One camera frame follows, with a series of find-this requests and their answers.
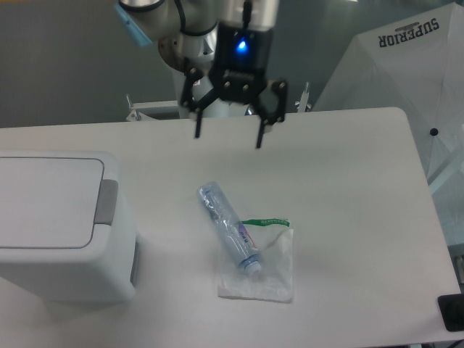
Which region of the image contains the clear plastic water bottle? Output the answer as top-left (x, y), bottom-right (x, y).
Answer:
top-left (197, 181), bottom-right (262, 278)

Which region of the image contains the white push-top trash can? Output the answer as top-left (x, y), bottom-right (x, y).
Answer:
top-left (1, 150), bottom-right (139, 303)

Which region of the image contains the black device at table edge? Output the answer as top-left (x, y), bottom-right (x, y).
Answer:
top-left (437, 294), bottom-right (463, 332)

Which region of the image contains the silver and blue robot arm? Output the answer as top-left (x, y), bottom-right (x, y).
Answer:
top-left (115, 1), bottom-right (288, 148)

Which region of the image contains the white plastic bag green stripe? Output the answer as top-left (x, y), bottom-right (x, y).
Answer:
top-left (217, 218), bottom-right (294, 303)

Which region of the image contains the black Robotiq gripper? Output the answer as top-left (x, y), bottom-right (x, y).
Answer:
top-left (181, 22), bottom-right (289, 149)

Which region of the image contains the white Superior umbrella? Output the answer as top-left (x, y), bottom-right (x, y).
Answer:
top-left (315, 3), bottom-right (463, 245)

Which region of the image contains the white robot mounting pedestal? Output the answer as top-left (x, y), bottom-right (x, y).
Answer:
top-left (125, 80), bottom-right (312, 122)

